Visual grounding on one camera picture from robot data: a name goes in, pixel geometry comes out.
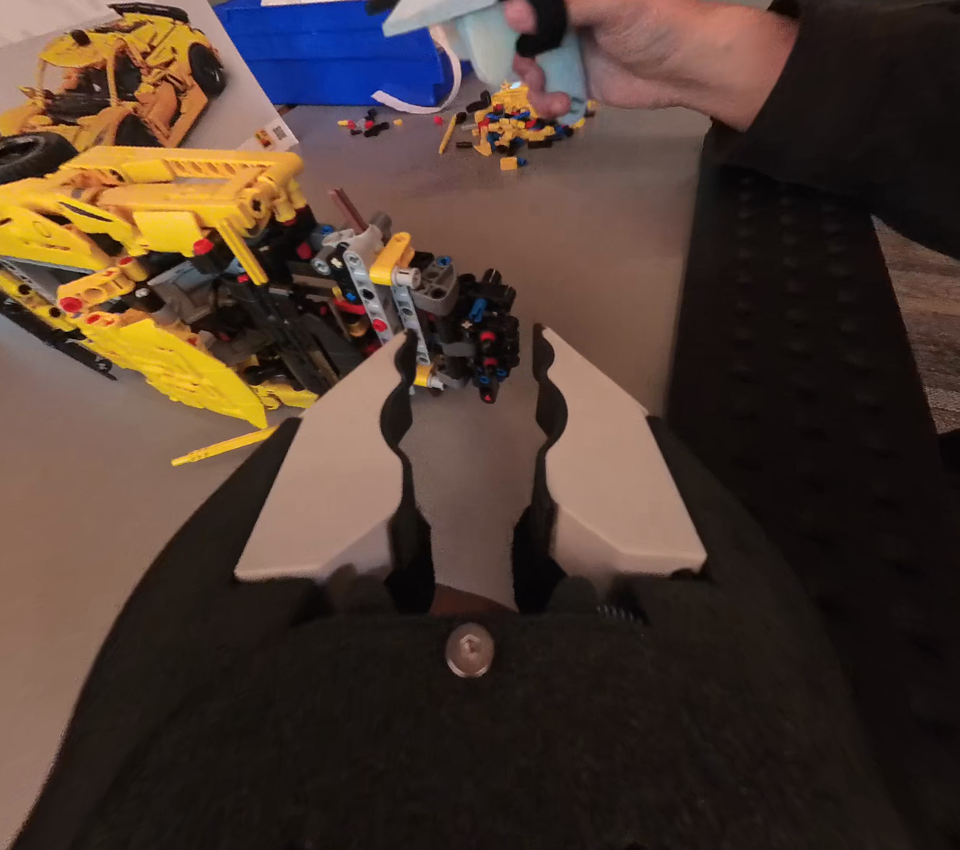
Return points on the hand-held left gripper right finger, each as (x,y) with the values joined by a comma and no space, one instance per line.
(615,490)

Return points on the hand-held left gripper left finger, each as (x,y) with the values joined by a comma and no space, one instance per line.
(330,482)

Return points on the yellow toy brick car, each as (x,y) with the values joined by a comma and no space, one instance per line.
(150,189)

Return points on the person's right hand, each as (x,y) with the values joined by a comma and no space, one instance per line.
(660,47)

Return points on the long yellow Lego axle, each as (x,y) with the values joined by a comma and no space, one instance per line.
(225,445)

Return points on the white paper strip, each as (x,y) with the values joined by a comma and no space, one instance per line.
(405,105)

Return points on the short yellow brick axle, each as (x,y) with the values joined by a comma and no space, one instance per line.
(448,133)

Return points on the pile of small bricks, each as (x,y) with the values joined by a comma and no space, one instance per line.
(510,129)

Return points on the blue plastic bin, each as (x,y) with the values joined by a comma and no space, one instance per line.
(322,54)

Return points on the scatter of red black bricks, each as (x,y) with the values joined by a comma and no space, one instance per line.
(367,123)

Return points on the black dimpled mat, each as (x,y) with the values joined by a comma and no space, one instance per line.
(787,340)

